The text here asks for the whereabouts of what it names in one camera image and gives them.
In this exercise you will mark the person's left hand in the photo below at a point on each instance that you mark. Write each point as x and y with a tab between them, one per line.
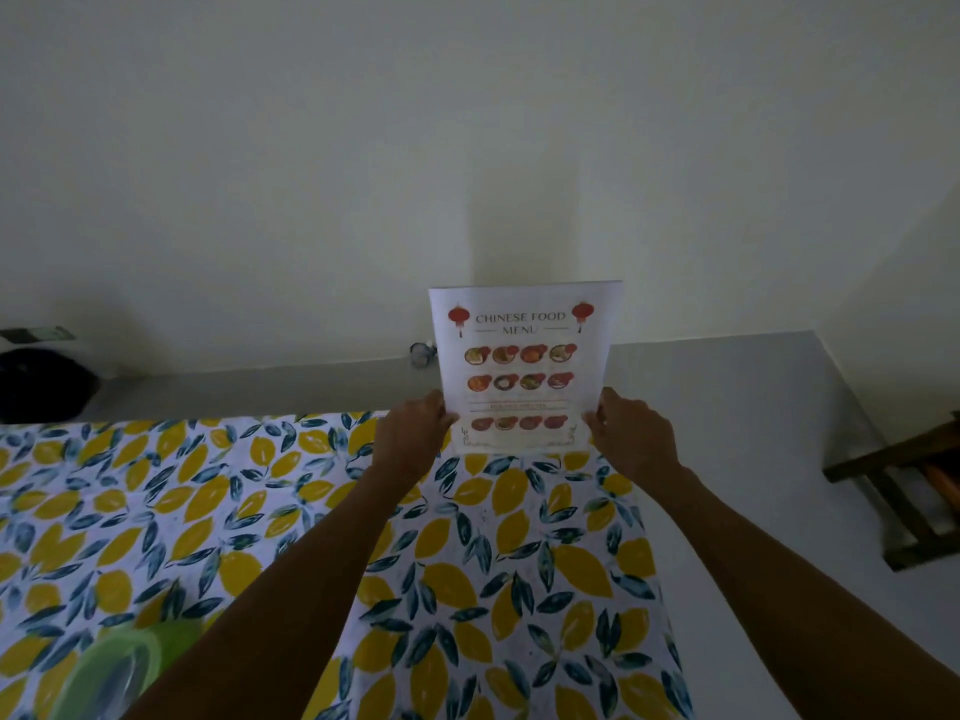
409	442

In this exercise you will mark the person's right hand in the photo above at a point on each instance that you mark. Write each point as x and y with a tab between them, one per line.
637	442

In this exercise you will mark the Chinese food menu stand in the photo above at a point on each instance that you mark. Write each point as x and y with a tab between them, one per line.
525	352

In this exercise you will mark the person's left forearm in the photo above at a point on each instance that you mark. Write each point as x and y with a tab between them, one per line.
285	614

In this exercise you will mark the person's right forearm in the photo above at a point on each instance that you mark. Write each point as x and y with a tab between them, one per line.
810	614

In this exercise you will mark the lemon patterned tablecloth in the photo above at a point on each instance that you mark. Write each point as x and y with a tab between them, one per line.
150	517

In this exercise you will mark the dark wooden bench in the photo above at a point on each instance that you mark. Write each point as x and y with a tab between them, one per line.
900	517

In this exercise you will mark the green cutlery box clear lid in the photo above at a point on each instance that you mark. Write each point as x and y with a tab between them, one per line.
150	644

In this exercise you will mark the black trash bin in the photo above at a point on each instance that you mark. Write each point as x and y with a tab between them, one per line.
45	386

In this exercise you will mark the dark wall socket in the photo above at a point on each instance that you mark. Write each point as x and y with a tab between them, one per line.
37	335

